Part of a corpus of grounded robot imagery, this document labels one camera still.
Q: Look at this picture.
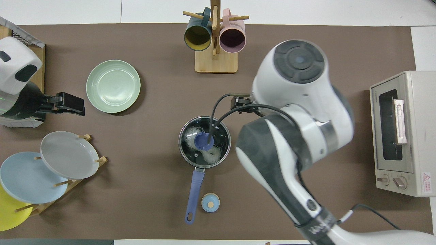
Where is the brown table mat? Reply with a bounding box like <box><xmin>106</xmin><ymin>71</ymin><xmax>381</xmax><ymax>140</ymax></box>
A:
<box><xmin>0</xmin><ymin>23</ymin><xmax>435</xmax><ymax>240</ymax></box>

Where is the pink mug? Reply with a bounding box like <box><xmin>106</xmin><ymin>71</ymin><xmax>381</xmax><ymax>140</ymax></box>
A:
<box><xmin>219</xmin><ymin>9</ymin><xmax>246</xmax><ymax>54</ymax></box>

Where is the light green plate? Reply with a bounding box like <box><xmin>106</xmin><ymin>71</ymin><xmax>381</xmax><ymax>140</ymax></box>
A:
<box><xmin>86</xmin><ymin>60</ymin><xmax>141</xmax><ymax>114</ymax></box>

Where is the wooden mug tree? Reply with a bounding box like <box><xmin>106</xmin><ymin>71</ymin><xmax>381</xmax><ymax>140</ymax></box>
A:
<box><xmin>183</xmin><ymin>0</ymin><xmax>250</xmax><ymax>74</ymax></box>

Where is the marble patterned panel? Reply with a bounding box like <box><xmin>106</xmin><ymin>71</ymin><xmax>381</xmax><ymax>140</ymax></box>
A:
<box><xmin>0</xmin><ymin>16</ymin><xmax>45</xmax><ymax>48</ymax></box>

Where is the yellow plate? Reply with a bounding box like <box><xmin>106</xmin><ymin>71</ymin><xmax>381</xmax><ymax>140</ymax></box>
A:
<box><xmin>0</xmin><ymin>184</ymin><xmax>34</xmax><ymax>232</ymax></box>

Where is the black pot purple handle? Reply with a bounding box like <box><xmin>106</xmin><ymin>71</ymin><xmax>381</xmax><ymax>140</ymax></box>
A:
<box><xmin>178</xmin><ymin>116</ymin><xmax>231</xmax><ymax>225</ymax></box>

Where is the grey plate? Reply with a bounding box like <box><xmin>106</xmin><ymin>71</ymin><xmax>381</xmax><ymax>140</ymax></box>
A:
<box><xmin>40</xmin><ymin>131</ymin><xmax>100</xmax><ymax>180</ymax></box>

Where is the light blue plate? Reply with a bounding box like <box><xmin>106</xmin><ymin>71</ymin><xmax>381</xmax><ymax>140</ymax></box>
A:
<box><xmin>0</xmin><ymin>151</ymin><xmax>68</xmax><ymax>205</ymax></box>

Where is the white vermicelli bundle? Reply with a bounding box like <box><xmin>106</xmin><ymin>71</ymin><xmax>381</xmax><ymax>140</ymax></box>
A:
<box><xmin>184</xmin><ymin>127</ymin><xmax>223</xmax><ymax>163</ymax></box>

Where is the wooden plate rack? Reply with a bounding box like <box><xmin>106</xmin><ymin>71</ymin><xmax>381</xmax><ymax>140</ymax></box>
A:
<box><xmin>14</xmin><ymin>134</ymin><xmax>108</xmax><ymax>217</ymax></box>

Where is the beige toaster oven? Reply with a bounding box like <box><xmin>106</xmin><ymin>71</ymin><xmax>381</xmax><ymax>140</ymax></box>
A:
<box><xmin>370</xmin><ymin>70</ymin><xmax>436</xmax><ymax>198</ymax></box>

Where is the glass lid blue knob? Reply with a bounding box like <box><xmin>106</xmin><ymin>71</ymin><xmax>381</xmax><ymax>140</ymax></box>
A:
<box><xmin>178</xmin><ymin>116</ymin><xmax>231</xmax><ymax>169</ymax></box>

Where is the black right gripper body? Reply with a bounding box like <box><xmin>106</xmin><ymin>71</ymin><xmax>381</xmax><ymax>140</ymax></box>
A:
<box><xmin>231</xmin><ymin>96</ymin><xmax>254</xmax><ymax>110</ymax></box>

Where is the small blue jar wooden knob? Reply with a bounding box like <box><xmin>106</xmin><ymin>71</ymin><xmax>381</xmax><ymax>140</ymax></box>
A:
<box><xmin>201</xmin><ymin>193</ymin><xmax>220</xmax><ymax>213</ymax></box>

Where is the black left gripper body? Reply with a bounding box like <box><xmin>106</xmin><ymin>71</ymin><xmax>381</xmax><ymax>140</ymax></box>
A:
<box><xmin>34</xmin><ymin>95</ymin><xmax>66</xmax><ymax>121</ymax></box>

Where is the dark teal mug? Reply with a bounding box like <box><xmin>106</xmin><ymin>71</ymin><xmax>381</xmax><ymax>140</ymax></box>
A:
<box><xmin>184</xmin><ymin>7</ymin><xmax>212</xmax><ymax>52</ymax></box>

